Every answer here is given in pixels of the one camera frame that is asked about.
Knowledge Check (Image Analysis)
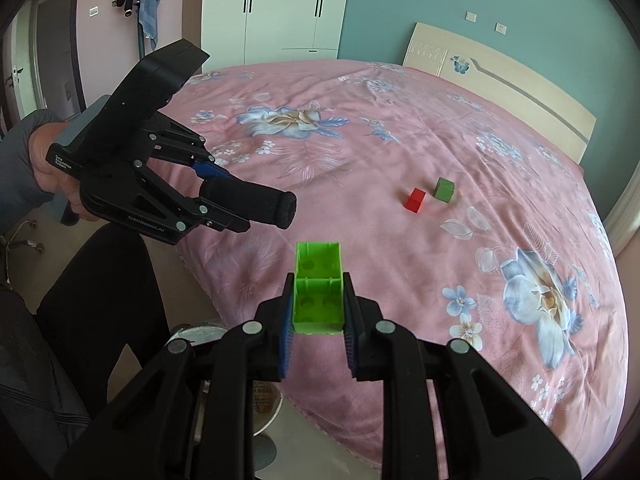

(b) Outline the bright green plastic block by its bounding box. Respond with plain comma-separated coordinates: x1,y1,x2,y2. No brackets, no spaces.
292,242,344,335

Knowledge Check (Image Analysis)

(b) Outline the black foam cylinder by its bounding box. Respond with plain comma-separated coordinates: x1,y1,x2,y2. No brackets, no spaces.
200,177,297,230

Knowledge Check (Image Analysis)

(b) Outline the red small cube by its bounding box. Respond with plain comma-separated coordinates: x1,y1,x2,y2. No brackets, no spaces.
405,188,426,214

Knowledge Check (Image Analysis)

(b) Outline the dark green cube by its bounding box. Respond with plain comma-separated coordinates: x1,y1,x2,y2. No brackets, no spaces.
434,177,456,204

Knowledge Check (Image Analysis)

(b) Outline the grey sleeved left forearm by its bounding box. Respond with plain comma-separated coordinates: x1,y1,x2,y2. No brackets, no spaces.
0,110,61,233

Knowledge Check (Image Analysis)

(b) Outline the white round trash bin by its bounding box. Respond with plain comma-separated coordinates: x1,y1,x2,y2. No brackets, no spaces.
169,323,284,436

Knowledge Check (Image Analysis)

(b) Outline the person's left hand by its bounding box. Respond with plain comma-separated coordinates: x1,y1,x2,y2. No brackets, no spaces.
27,121,101,224

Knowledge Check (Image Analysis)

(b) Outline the glass room door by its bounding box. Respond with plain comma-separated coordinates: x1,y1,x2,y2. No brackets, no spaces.
3,0,80,120

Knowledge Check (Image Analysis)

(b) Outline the pink floral bed cover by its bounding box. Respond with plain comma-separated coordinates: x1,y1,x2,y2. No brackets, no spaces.
165,60,628,471

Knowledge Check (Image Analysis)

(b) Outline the white wardrobe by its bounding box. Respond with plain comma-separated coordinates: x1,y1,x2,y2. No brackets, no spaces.
201,0,346,72

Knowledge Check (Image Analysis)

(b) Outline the beige wooden headboard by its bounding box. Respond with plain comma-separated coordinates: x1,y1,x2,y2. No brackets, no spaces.
404,23,596,162

